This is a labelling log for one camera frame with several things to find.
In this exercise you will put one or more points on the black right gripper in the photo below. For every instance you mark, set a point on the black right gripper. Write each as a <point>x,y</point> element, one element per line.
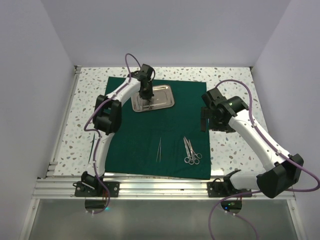
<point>207,113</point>

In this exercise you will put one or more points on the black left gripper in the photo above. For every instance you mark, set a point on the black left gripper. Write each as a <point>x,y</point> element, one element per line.
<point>149,95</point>

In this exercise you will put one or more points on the dark green surgical cloth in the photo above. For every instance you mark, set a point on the dark green surgical cloth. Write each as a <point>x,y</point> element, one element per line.
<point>133,149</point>

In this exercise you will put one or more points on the silver surgical scissors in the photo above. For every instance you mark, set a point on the silver surgical scissors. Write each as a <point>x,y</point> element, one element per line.
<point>193,158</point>
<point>187,150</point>

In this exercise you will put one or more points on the silver pointed tweezers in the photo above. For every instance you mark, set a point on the silver pointed tweezers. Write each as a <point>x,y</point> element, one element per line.
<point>159,151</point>

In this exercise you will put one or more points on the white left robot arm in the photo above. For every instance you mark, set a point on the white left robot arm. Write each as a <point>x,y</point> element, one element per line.
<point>107,118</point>

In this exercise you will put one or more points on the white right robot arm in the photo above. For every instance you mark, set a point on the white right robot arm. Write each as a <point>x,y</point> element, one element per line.
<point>280,168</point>

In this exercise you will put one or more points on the stainless steel instrument tray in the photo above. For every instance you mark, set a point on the stainless steel instrument tray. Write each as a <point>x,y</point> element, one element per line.
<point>163,98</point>

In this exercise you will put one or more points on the silver scalpel handle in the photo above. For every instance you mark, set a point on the silver scalpel handle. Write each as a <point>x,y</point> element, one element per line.
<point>147,104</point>

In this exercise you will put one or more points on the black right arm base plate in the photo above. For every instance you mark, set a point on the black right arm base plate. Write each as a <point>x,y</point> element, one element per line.
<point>220,188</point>

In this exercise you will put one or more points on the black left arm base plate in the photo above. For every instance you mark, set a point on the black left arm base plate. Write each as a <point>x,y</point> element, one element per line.
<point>110,189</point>

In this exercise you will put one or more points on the aluminium rail frame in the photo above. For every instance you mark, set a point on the aluminium rail frame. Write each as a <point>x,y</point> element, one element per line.
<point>148,207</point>

